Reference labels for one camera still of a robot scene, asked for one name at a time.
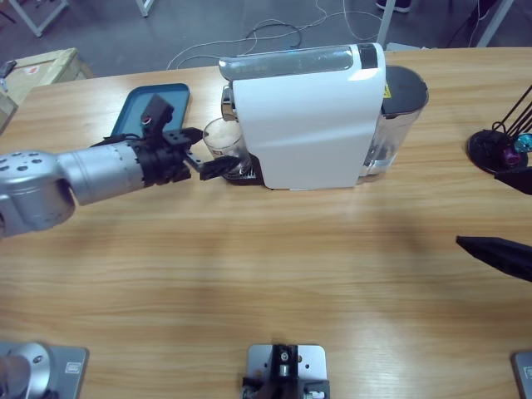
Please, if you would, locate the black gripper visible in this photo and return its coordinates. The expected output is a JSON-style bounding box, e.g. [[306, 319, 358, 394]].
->
[[139, 126, 244, 186]]

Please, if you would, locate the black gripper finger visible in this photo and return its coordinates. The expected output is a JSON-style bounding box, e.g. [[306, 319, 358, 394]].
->
[[494, 165, 532, 195], [456, 235, 532, 283]]

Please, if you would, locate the clear glass cup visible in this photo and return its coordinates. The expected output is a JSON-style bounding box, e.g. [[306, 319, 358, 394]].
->
[[202, 117, 250, 178]]

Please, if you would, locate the silver coffee machine lever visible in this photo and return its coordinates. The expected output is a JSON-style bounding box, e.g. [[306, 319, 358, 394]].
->
[[219, 43, 354, 80]]

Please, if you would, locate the white capsule coffee machine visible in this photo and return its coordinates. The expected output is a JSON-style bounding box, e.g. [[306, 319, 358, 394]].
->
[[219, 42, 429, 192]]

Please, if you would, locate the black capsule holder with rods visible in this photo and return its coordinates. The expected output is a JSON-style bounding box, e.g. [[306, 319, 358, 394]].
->
[[465, 85, 532, 175]]

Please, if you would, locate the metal grid drip tray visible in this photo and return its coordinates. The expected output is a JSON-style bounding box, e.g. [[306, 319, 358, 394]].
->
[[222, 164, 264, 186]]

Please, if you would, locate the blue plastic tray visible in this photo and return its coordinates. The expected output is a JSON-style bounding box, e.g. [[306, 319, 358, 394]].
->
[[110, 82, 192, 142]]

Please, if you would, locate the clear water tank black lid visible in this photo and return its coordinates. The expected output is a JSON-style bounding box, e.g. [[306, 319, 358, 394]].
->
[[359, 65, 429, 184]]

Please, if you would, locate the white table leg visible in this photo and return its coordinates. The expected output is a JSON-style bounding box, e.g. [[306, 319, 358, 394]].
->
[[135, 0, 161, 18], [376, 0, 396, 53]]

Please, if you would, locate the grey floor box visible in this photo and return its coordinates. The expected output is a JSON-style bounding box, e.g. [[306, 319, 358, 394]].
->
[[384, 41, 431, 53]]

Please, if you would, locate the wooden crate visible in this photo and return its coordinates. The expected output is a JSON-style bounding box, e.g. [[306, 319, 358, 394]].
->
[[0, 47, 95, 138]]

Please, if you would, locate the dark sneaker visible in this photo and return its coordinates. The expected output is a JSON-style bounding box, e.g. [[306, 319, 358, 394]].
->
[[376, 0, 415, 13]]

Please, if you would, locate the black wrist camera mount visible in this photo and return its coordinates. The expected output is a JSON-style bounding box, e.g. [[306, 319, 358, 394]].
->
[[140, 93, 175, 145]]

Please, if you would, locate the white floor cable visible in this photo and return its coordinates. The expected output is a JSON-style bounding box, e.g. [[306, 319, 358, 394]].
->
[[165, 0, 383, 71]]

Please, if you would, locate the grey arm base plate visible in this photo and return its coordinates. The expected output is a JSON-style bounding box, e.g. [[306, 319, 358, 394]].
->
[[510, 351, 532, 399], [0, 341, 91, 399]]

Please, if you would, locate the black floor cable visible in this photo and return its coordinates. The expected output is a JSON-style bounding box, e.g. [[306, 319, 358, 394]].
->
[[244, 22, 304, 49]]

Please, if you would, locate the white table frame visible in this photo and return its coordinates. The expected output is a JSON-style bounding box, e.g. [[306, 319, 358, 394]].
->
[[0, 0, 70, 38], [475, 0, 516, 49]]

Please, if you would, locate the grey mount plate dark post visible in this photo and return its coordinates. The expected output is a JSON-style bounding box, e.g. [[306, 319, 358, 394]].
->
[[242, 343, 332, 399]]

